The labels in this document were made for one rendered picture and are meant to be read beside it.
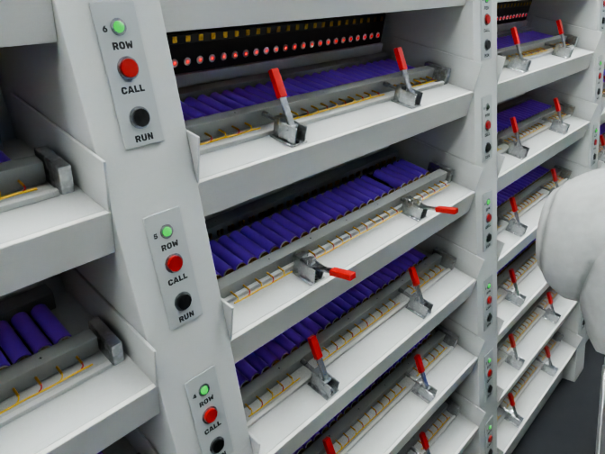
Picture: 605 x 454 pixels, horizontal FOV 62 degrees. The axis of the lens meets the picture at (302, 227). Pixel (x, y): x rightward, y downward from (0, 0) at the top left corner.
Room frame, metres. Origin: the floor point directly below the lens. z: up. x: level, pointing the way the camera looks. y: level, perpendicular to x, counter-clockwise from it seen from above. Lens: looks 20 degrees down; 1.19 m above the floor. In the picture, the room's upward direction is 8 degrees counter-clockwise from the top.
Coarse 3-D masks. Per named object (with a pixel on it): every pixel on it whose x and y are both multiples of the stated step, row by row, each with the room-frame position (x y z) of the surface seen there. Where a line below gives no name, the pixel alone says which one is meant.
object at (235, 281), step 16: (432, 176) 0.92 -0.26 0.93; (400, 192) 0.84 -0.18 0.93; (416, 192) 0.87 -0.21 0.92; (368, 208) 0.78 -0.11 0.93; (384, 208) 0.80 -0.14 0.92; (336, 224) 0.72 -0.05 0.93; (352, 224) 0.74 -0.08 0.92; (304, 240) 0.67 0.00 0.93; (320, 240) 0.68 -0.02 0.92; (272, 256) 0.63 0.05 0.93; (288, 256) 0.64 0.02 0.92; (320, 256) 0.66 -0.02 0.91; (240, 272) 0.59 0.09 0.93; (256, 272) 0.60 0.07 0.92; (272, 272) 0.62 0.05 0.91; (224, 288) 0.56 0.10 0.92; (240, 288) 0.58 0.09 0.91
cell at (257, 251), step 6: (234, 234) 0.68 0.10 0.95; (240, 234) 0.68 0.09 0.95; (234, 240) 0.68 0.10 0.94; (240, 240) 0.67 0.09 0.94; (246, 240) 0.67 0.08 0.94; (246, 246) 0.66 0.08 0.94; (252, 246) 0.66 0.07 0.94; (258, 246) 0.66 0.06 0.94; (252, 252) 0.65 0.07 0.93; (258, 252) 0.65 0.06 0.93; (258, 258) 0.64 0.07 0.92
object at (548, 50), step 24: (528, 0) 1.48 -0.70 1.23; (504, 24) 1.40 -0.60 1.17; (552, 24) 1.48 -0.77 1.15; (504, 48) 1.19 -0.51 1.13; (528, 48) 1.26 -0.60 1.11; (552, 48) 1.38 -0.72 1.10; (576, 48) 1.42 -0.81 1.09; (504, 72) 1.08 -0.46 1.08; (528, 72) 1.10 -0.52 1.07; (552, 72) 1.20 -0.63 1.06; (576, 72) 1.35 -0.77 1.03; (504, 96) 1.04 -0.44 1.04
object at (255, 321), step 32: (352, 160) 0.94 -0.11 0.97; (416, 160) 1.01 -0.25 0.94; (448, 160) 0.96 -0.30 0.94; (448, 192) 0.91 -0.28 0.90; (384, 224) 0.78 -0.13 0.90; (416, 224) 0.78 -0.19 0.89; (352, 256) 0.68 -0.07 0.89; (384, 256) 0.72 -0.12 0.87; (256, 288) 0.60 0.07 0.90; (288, 288) 0.60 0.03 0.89; (320, 288) 0.61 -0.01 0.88; (256, 320) 0.54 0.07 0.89; (288, 320) 0.58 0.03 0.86
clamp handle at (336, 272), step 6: (312, 264) 0.62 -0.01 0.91; (318, 270) 0.61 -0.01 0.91; (324, 270) 0.60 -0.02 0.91; (330, 270) 0.59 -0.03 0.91; (336, 270) 0.59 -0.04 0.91; (342, 270) 0.59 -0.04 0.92; (348, 270) 0.58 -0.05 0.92; (336, 276) 0.59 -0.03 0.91; (342, 276) 0.58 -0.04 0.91; (348, 276) 0.57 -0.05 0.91; (354, 276) 0.58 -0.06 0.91
